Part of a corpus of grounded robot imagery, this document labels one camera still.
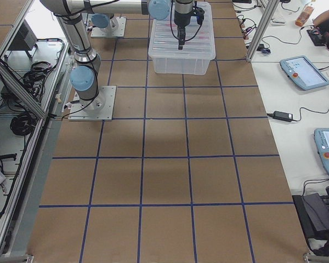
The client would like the far blue teach pendant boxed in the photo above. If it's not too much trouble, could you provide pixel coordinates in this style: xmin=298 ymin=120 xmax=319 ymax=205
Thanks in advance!
xmin=279 ymin=55 xmax=329 ymax=90

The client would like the person's forearm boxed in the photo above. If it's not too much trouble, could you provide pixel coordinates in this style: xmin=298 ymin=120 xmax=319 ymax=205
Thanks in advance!
xmin=313 ymin=10 xmax=329 ymax=31

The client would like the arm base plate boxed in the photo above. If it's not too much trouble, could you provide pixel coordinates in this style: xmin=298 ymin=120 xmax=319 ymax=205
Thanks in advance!
xmin=67 ymin=86 xmax=116 ymax=121
xmin=91 ymin=14 xmax=127 ymax=38

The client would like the coiled black cable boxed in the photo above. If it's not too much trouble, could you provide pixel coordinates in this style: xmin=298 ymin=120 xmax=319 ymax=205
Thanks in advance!
xmin=10 ymin=113 xmax=35 ymax=136

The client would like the orange snack bag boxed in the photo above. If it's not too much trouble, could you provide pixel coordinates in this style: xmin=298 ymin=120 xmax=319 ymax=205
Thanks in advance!
xmin=294 ymin=5 xmax=314 ymax=27

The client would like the clear plastic box lid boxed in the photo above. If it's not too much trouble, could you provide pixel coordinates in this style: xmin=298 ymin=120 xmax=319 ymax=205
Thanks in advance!
xmin=148 ymin=2 xmax=216 ymax=59

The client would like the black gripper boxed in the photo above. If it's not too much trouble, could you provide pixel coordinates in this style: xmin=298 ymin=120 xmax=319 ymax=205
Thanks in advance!
xmin=174 ymin=0 xmax=192 ymax=50

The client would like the clear plastic storage box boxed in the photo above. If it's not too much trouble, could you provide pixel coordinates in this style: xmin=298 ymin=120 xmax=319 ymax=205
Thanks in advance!
xmin=152 ymin=58 xmax=210 ymax=75

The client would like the grey control box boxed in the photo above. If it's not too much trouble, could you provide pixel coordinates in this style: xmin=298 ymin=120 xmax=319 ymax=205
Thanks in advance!
xmin=8 ymin=20 xmax=38 ymax=58

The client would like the black laptop stand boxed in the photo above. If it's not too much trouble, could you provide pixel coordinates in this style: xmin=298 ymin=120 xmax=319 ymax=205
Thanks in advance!
xmin=292 ymin=193 xmax=329 ymax=240

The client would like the aluminium frame post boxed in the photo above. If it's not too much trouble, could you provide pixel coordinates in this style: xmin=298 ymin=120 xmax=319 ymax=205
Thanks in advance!
xmin=246 ymin=0 xmax=278 ymax=62

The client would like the black power adapter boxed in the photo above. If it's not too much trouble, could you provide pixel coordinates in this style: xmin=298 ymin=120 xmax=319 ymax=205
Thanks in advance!
xmin=267 ymin=111 xmax=293 ymax=122

